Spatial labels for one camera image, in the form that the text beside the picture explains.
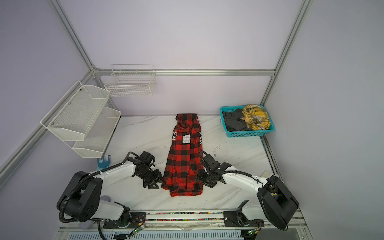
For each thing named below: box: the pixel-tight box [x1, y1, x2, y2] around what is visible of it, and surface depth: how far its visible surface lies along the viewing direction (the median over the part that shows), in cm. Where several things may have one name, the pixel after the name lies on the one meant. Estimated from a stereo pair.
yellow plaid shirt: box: [240, 104, 271, 131], surface depth 107 cm
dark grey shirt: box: [223, 108, 253, 132], surface depth 107 cm
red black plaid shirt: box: [161, 113, 203, 197], surface depth 95 cm
